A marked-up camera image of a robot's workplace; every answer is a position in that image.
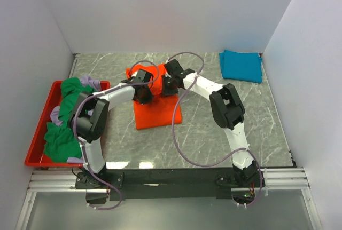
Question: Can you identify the orange t shirt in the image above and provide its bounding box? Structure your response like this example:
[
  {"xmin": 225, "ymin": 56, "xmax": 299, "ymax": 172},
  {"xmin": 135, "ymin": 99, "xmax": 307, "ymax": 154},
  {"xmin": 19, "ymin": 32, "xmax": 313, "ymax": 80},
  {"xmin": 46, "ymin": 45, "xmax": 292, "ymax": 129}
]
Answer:
[{"xmin": 126, "ymin": 64, "xmax": 178, "ymax": 130}]

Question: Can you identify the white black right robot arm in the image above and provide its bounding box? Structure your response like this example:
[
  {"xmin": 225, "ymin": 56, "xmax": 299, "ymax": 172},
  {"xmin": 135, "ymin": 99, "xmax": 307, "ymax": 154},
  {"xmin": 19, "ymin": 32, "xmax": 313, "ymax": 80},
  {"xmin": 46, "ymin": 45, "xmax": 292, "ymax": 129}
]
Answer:
[{"xmin": 162, "ymin": 59, "xmax": 264, "ymax": 188}]

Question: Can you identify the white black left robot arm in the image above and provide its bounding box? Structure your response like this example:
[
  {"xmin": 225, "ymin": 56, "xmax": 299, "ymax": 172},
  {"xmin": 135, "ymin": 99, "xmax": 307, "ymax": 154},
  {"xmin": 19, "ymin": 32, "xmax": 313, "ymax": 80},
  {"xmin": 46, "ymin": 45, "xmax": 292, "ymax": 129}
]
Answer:
[{"xmin": 67, "ymin": 69, "xmax": 160, "ymax": 189}]

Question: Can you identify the lavender t shirt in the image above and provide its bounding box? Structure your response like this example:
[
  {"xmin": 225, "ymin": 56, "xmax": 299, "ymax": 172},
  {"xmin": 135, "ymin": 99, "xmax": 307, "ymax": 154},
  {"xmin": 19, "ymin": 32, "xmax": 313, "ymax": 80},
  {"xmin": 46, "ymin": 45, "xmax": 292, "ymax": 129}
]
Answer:
[{"xmin": 50, "ymin": 74, "xmax": 102, "ymax": 164}]

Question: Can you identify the folded blue t shirt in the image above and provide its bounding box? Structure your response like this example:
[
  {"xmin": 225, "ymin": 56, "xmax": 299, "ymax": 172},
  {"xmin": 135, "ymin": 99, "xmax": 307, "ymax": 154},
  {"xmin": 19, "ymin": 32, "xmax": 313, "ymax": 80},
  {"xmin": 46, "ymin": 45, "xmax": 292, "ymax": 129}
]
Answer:
[{"xmin": 219, "ymin": 50, "xmax": 262, "ymax": 83}]

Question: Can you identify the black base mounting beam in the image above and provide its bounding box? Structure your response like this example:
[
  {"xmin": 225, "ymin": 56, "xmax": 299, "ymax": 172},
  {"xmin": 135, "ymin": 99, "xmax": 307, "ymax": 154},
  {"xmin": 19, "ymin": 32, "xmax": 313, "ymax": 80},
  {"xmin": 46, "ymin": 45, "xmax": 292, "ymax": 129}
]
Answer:
[{"xmin": 75, "ymin": 167, "xmax": 260, "ymax": 201}]

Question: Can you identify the green t shirt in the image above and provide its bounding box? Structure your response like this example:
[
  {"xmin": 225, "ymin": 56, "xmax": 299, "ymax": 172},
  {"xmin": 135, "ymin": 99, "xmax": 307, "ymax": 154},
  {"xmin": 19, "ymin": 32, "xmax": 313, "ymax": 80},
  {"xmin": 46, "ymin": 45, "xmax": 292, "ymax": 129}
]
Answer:
[{"xmin": 42, "ymin": 77, "xmax": 94, "ymax": 164}]

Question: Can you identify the red plastic bin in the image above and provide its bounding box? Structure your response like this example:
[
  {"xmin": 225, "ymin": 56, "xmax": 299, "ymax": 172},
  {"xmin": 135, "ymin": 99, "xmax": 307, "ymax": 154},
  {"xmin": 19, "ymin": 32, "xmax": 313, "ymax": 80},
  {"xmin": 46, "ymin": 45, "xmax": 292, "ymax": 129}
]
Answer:
[{"xmin": 25, "ymin": 75, "xmax": 110, "ymax": 168}]

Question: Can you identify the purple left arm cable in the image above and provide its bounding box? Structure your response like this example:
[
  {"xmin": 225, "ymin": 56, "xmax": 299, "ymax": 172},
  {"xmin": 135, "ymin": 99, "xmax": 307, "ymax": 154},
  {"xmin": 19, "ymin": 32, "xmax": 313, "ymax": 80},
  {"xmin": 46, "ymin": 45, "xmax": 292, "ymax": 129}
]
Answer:
[{"xmin": 72, "ymin": 60, "xmax": 161, "ymax": 211}]

